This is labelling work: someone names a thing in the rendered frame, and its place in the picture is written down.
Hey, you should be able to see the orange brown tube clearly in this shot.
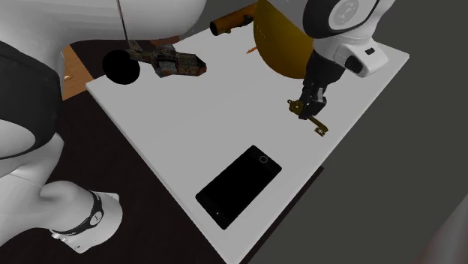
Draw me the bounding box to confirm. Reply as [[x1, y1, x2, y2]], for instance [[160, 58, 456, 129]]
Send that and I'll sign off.
[[209, 6, 257, 37]]

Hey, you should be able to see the black smartphone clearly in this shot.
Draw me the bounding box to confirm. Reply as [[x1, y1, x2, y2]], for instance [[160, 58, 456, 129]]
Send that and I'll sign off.
[[194, 144, 283, 231]]

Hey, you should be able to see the rusty camouflage toy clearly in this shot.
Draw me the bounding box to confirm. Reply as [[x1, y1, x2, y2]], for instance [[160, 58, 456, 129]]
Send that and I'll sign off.
[[115, 0, 208, 79]]

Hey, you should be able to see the gold key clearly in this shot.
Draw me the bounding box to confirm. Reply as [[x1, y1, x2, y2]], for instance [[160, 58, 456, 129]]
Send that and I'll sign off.
[[286, 98, 329, 138]]

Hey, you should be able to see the black round ball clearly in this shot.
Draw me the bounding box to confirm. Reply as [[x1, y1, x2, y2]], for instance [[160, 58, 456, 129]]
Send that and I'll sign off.
[[101, 49, 141, 86]]

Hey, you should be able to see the white table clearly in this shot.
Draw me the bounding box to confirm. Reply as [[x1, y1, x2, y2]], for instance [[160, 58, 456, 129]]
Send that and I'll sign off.
[[85, 22, 410, 264]]

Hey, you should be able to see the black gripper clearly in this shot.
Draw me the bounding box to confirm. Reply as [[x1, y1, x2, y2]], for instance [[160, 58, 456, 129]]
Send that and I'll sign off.
[[298, 49, 347, 121]]

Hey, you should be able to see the mustard yellow round vase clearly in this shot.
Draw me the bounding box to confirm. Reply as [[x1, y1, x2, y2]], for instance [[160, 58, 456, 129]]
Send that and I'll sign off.
[[253, 0, 316, 80]]

